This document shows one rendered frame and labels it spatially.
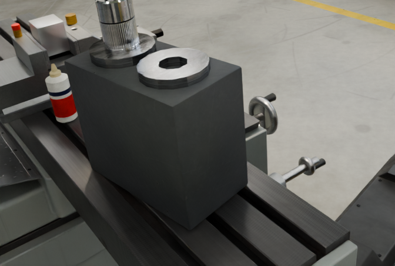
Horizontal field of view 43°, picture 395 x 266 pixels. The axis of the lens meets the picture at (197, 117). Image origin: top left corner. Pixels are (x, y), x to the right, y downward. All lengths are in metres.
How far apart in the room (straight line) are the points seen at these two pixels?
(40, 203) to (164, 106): 0.50
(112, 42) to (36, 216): 0.46
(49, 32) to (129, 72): 0.39
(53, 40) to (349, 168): 1.57
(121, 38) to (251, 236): 0.30
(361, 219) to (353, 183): 1.04
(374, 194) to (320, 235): 0.59
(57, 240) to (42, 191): 0.12
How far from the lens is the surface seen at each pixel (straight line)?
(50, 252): 1.06
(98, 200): 0.73
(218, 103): 0.60
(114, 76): 0.63
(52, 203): 0.99
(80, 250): 1.09
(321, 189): 2.15
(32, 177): 0.95
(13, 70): 1.03
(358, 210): 1.18
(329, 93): 2.82
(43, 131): 0.93
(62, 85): 0.90
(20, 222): 1.01
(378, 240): 1.12
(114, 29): 0.65
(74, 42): 0.99
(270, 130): 1.42
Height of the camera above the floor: 1.37
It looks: 31 degrees down
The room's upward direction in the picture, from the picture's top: 6 degrees counter-clockwise
